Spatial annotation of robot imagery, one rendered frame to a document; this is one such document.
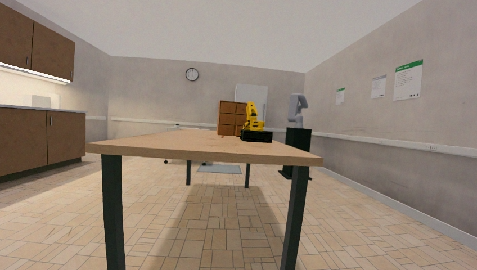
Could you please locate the brown wooden drawer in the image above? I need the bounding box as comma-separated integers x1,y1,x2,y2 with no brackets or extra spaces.
236,103,247,114
219,113,235,124
220,102,236,113
235,114,247,125
235,125,243,136
219,124,234,135

